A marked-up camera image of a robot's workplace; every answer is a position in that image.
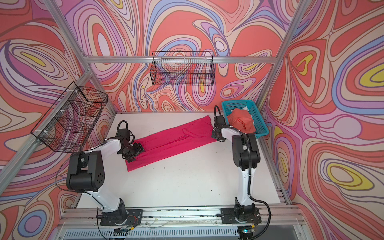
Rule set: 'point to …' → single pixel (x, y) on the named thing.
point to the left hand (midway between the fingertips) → (144, 152)
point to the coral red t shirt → (242, 120)
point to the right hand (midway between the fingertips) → (219, 137)
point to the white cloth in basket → (245, 108)
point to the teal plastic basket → (260, 125)
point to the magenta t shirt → (168, 142)
